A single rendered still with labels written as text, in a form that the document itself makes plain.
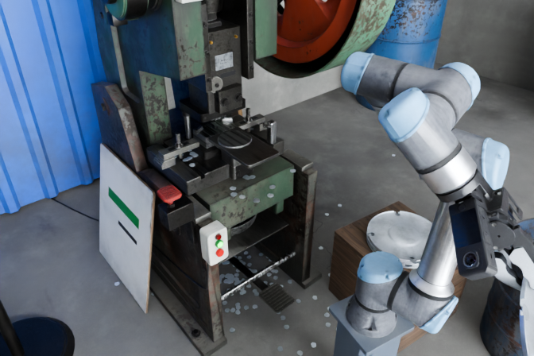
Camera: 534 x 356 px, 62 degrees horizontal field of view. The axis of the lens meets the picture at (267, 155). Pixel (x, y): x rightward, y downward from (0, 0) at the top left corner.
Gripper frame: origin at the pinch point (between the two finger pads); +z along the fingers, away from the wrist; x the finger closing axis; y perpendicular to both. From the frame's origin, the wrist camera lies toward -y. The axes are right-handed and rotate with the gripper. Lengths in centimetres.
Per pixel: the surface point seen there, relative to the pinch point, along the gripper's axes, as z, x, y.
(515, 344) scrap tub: 77, 50, 70
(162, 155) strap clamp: -56, 99, 41
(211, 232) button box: -26, 87, 26
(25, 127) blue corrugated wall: -116, 197, 61
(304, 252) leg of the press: 14, 106, 72
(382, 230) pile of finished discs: 22, 73, 81
